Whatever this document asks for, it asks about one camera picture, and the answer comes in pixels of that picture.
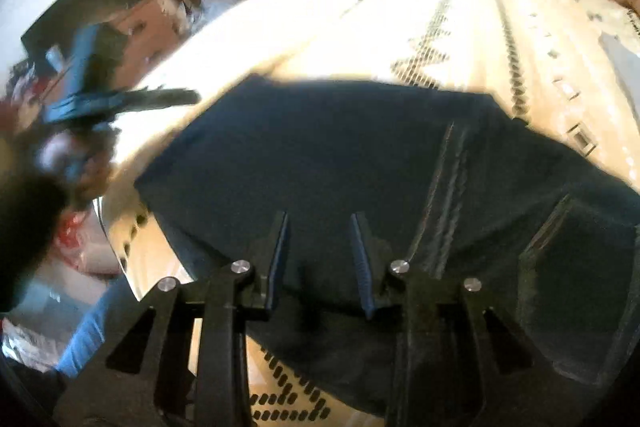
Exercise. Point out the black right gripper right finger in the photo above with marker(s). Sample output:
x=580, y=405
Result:
x=459, y=359

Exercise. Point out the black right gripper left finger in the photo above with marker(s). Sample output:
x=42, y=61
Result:
x=178, y=358

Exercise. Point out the blue jeans pant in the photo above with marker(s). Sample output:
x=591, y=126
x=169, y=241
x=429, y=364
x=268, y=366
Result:
x=448, y=182

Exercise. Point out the dark sleeved left forearm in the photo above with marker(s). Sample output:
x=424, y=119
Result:
x=30, y=207

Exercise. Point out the person left hand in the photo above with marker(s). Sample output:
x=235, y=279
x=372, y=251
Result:
x=81, y=161

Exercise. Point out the wooden drawer dresser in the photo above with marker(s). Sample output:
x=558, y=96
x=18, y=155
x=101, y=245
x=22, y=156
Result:
x=152, y=35

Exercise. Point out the black television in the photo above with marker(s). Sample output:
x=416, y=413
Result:
x=85, y=1

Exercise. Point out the yellow patterned bed sheet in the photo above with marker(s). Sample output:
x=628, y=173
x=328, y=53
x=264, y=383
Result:
x=540, y=60

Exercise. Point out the grey folded cloth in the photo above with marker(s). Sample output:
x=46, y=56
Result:
x=625, y=64

